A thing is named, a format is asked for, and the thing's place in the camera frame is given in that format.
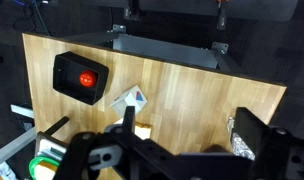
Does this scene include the white carton box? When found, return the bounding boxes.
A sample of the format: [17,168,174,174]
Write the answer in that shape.
[109,84,149,119]

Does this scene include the clear glass mill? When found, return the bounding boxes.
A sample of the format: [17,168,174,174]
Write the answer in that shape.
[226,115,256,161]

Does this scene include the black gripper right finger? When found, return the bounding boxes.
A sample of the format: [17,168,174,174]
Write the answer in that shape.
[232,106,304,180]

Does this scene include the red tomato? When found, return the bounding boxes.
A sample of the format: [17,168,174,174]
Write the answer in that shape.
[79,69,99,89]

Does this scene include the blue cable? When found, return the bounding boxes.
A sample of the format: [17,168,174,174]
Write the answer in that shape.
[13,0,39,10]

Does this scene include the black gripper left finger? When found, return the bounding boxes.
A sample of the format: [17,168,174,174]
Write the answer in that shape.
[53,105,180,180]

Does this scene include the black box with red light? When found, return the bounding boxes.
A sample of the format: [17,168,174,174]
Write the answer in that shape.
[52,50,110,106]

